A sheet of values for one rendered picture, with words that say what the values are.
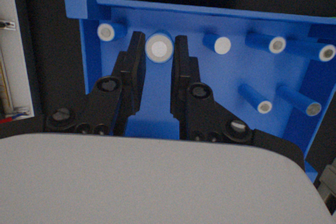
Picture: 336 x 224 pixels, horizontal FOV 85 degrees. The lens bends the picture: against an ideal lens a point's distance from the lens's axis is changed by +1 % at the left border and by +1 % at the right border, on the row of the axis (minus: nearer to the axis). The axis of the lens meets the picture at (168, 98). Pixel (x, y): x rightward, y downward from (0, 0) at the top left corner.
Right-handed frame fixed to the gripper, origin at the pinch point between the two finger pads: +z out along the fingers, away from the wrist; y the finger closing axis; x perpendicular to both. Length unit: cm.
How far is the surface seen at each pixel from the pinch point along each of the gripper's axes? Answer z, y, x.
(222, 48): 8.4, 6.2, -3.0
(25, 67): 36, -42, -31
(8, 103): 28, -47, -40
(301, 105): 6.6, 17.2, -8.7
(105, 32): 8.6, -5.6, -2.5
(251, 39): 12.8, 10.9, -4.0
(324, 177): 25, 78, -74
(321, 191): 21, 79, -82
